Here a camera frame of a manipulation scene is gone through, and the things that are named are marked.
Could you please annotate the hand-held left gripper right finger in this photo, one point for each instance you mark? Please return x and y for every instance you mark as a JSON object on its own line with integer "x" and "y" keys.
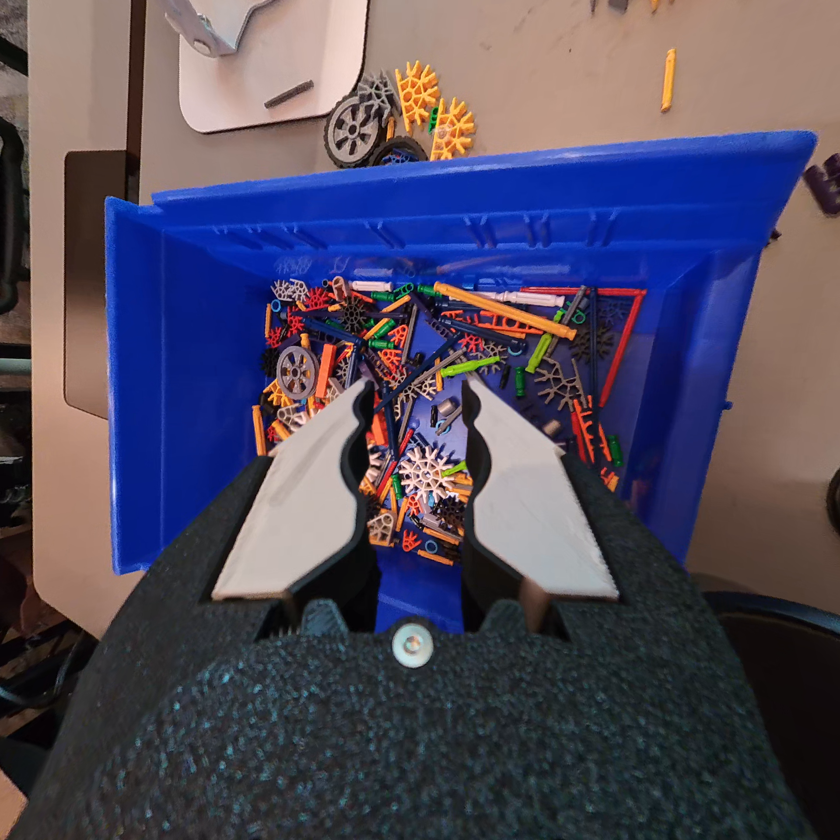
{"x": 538, "y": 518}

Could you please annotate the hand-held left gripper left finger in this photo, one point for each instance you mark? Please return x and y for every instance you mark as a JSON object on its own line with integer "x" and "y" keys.
{"x": 289, "y": 512}

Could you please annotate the blue bin with square tag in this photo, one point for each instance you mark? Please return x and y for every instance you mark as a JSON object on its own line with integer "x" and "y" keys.
{"x": 197, "y": 394}

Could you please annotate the lime green rod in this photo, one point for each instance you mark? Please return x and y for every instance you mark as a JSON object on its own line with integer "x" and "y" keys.
{"x": 469, "y": 366}

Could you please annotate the pile of toy construction pieces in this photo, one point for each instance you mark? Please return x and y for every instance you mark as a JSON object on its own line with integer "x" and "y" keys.
{"x": 499, "y": 321}

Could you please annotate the black round object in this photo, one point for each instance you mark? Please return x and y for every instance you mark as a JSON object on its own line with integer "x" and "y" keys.
{"x": 835, "y": 499}

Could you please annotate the black seat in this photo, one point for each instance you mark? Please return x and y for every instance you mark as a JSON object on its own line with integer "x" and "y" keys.
{"x": 787, "y": 689}

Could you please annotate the black tyre with blue connector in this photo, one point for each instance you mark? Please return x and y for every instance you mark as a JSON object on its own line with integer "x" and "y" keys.
{"x": 399, "y": 152}

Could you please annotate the grey wheel with black tyre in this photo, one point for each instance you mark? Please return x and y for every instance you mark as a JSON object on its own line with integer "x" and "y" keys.
{"x": 348, "y": 128}

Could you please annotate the yellow fan connector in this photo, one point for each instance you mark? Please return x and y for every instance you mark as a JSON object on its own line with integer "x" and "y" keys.
{"x": 453, "y": 128}
{"x": 417, "y": 92}

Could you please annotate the small grey bar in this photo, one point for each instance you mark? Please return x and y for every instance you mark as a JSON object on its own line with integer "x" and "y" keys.
{"x": 289, "y": 94}

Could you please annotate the light grey fan connector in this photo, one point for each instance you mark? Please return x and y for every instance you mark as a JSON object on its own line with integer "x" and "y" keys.
{"x": 377, "y": 92}

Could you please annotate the purple flat piece with holes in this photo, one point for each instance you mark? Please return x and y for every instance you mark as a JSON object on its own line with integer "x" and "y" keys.
{"x": 823, "y": 184}

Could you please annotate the yellow rod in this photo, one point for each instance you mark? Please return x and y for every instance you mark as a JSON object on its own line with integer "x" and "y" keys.
{"x": 668, "y": 80}

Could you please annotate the white document stand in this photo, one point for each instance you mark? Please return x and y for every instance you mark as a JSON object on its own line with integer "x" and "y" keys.
{"x": 295, "y": 52}

